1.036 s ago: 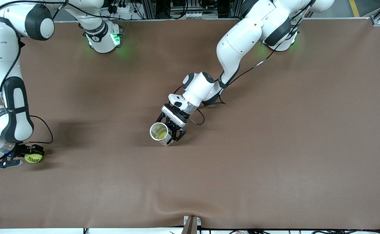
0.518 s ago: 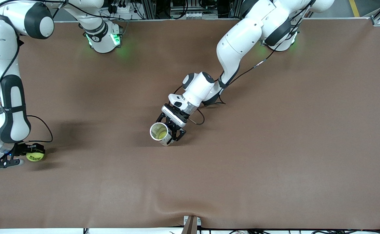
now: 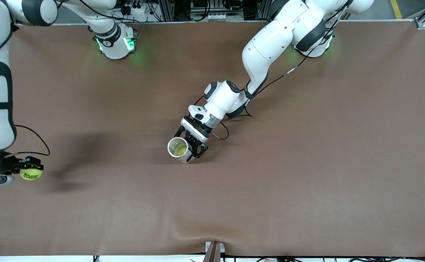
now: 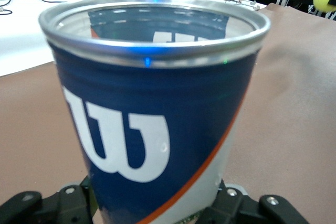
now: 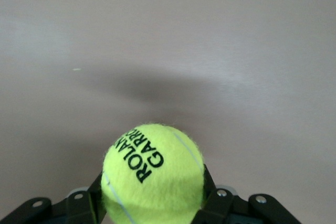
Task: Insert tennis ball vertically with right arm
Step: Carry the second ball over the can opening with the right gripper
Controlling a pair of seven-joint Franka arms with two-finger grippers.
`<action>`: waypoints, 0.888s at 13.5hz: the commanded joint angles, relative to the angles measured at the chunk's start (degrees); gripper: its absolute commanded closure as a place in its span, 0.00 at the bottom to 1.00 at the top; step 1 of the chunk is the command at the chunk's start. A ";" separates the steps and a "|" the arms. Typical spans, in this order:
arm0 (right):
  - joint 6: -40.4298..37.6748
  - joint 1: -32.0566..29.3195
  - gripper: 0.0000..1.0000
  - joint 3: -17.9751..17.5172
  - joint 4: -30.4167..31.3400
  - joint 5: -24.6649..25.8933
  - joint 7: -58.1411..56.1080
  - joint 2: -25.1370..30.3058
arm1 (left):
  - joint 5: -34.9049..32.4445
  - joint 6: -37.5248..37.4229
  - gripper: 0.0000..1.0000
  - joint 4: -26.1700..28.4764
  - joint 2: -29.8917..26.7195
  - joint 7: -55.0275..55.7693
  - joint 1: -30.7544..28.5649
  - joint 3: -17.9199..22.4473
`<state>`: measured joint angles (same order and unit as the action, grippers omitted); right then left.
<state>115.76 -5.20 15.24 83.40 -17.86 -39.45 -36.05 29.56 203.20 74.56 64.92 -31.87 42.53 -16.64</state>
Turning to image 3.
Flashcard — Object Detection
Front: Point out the yellow tennis ball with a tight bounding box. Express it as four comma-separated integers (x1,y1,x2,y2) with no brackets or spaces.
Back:
171,141,188,155
19,167,43,182

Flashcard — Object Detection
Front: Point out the blue white tennis ball can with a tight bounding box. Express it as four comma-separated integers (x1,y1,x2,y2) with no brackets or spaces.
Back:
167,136,194,164

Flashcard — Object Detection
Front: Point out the brown table mat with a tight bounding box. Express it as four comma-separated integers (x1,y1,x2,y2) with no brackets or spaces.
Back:
0,20,425,257

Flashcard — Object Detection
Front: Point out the white power strip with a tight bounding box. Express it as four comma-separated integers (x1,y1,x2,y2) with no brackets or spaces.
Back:
123,0,153,16

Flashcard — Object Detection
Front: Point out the metal table bracket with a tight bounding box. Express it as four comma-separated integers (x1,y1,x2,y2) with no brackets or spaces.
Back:
204,241,226,262

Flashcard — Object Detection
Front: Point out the aluminium frame post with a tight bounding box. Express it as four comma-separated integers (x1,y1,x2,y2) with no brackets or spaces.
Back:
257,0,269,20
163,0,175,21

